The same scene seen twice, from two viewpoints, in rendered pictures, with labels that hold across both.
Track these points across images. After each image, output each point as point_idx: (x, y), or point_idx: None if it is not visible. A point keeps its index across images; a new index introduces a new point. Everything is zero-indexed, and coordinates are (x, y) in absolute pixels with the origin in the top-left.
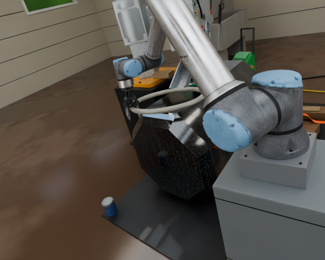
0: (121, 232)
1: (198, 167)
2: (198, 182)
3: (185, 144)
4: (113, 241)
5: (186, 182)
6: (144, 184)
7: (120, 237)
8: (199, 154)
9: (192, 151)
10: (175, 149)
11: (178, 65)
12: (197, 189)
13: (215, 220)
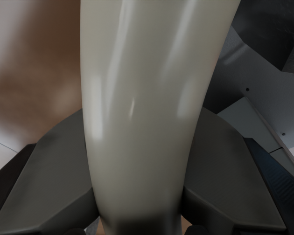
0: (76, 1)
1: (265, 58)
2: (244, 38)
3: None
4: (65, 14)
5: None
6: None
7: (77, 10)
8: None
9: (289, 66)
10: (258, 10)
11: None
12: (234, 27)
13: (225, 43)
